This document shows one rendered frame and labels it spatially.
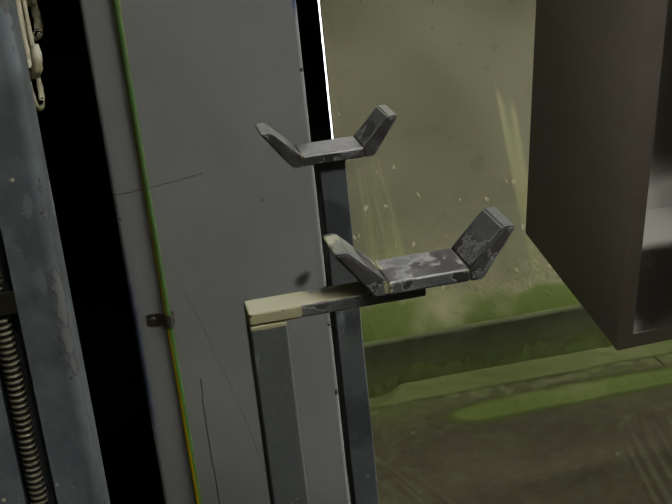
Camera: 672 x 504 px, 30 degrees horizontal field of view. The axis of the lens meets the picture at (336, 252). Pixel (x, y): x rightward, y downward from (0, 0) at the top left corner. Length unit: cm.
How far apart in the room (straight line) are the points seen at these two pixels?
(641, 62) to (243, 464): 78
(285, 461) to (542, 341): 221
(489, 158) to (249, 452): 167
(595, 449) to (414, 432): 36
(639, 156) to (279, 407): 123
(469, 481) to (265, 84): 141
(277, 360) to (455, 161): 225
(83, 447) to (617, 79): 123
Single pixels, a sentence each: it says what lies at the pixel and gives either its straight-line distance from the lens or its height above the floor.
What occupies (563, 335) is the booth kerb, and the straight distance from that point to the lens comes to 277.
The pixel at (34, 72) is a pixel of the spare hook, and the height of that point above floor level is 109.
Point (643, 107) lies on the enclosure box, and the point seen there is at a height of 85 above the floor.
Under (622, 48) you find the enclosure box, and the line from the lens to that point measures 172.
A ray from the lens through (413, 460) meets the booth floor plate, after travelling 246.
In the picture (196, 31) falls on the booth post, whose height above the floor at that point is 111.
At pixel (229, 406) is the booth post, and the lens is 119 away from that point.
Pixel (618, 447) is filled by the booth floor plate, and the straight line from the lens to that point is 248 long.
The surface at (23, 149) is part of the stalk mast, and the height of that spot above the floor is 116.
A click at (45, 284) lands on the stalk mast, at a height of 109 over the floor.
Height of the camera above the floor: 130
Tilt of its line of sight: 21 degrees down
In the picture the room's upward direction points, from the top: 6 degrees counter-clockwise
